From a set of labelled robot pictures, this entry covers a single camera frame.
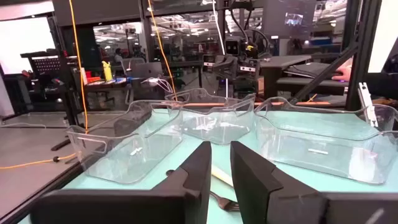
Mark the person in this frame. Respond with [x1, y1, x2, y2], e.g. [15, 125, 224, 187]
[112, 47, 124, 65]

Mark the whiteboard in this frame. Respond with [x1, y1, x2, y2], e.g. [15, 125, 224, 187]
[0, 16, 56, 75]

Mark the black rig post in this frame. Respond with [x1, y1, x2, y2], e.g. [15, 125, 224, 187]
[344, 0, 382, 111]

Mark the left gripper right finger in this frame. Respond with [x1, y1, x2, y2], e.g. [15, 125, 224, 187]
[229, 141, 398, 224]

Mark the dark desk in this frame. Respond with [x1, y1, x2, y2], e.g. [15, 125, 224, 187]
[259, 55, 349, 99]

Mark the person's hand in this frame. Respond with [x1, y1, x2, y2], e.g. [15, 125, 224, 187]
[331, 58, 354, 83]

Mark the grey laptop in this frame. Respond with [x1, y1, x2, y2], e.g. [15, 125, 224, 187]
[132, 61, 164, 79]

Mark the black rig strut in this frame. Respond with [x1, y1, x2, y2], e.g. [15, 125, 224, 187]
[289, 43, 359, 106]

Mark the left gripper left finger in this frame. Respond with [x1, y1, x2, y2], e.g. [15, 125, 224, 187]
[30, 141, 213, 224]

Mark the black laptop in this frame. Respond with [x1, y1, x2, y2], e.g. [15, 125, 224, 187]
[283, 61, 345, 79]

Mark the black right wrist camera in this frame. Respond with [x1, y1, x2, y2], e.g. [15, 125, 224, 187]
[224, 39, 241, 57]

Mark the orange extension cord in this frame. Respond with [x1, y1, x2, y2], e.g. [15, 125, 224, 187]
[0, 0, 90, 170]

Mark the white metal bracket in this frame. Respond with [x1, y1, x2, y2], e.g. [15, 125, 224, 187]
[357, 82, 379, 128]

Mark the clear plastic bin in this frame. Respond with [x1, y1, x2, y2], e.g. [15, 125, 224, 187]
[164, 88, 256, 146]
[254, 96, 398, 185]
[65, 99, 184, 185]

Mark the white cable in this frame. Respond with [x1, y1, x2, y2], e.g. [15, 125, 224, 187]
[211, 0, 230, 98]

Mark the yellow bottle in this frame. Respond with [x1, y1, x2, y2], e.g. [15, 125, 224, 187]
[101, 60, 113, 82]

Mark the green table mat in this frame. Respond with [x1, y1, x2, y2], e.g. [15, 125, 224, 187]
[18, 108, 398, 224]

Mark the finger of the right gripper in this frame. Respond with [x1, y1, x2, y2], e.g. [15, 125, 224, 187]
[238, 57, 261, 76]
[215, 55, 236, 78]

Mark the black perforated panel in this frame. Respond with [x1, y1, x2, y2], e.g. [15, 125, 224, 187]
[30, 57, 62, 75]

